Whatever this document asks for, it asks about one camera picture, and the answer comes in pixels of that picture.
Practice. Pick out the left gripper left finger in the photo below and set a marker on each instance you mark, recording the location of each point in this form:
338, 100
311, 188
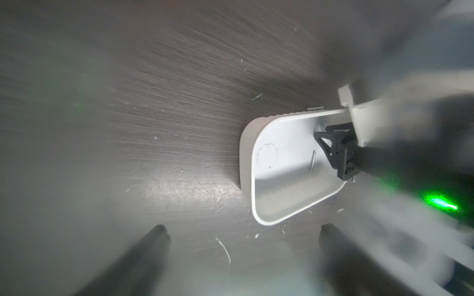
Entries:
137, 272

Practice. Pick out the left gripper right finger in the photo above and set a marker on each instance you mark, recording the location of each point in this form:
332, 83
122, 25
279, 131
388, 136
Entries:
351, 272

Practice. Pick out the white plastic storage tray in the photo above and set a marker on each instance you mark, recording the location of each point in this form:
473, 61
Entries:
274, 160

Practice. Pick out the silver screw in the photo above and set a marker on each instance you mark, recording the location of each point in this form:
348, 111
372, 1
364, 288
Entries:
313, 160

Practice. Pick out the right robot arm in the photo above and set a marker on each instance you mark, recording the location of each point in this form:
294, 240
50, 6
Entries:
411, 233

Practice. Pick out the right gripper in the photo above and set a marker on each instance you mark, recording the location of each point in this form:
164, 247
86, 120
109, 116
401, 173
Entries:
439, 173

